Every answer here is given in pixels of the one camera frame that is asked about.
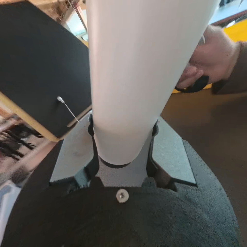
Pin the yellow plastic bin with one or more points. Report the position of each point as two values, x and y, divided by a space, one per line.
237 30

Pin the clear plastic storage bin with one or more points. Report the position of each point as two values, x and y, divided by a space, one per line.
8 200

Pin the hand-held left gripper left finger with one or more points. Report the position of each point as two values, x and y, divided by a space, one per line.
73 154

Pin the person's right hand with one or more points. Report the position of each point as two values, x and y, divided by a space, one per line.
216 54

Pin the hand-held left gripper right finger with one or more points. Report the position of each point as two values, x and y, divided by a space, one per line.
171 158

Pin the white plastic bottle black cap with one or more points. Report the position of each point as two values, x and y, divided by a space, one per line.
135 67

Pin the person's right forearm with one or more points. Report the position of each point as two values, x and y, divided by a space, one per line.
239 73

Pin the black wooden-framed book stand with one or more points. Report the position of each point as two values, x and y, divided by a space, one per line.
38 57

